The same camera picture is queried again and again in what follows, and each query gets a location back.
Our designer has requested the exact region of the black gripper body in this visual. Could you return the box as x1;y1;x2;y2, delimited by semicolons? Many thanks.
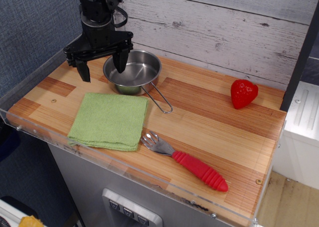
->
64;21;134;67

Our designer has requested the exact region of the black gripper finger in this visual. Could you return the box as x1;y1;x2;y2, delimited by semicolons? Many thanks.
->
112;51;129;73
75;60;91;82

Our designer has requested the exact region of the small stainless steel pot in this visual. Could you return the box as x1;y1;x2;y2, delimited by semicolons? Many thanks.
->
103;50;173;114

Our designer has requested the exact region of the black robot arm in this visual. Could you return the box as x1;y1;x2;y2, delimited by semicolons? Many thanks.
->
63;0;134;82

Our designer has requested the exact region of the folded green cloth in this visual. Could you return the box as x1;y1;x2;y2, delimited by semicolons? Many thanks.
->
68;93;149;152

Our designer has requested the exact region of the grey toy kitchen cabinet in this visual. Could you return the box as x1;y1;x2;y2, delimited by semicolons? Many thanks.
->
47;143;240;227

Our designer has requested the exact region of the red plastic strawberry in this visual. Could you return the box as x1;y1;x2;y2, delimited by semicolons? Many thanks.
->
231;79;259;109

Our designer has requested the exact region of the silver toy dispenser panel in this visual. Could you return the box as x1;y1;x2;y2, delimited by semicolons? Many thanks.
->
102;188;163;227

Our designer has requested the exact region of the yellow and black object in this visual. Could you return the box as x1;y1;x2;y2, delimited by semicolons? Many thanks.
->
0;212;44;227

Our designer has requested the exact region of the white ribbed side unit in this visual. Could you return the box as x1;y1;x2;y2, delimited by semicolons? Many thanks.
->
272;81;319;189

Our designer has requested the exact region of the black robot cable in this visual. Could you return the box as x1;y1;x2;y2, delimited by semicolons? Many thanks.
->
111;6;129;28

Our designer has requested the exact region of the red handled metal fork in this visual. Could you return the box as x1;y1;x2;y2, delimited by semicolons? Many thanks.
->
141;131;229;192

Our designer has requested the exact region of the clear acrylic guard rail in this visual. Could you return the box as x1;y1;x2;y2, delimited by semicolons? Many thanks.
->
0;23;287;227

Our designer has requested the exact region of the dark grey right post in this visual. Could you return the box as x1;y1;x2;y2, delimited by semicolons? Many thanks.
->
280;3;319;112

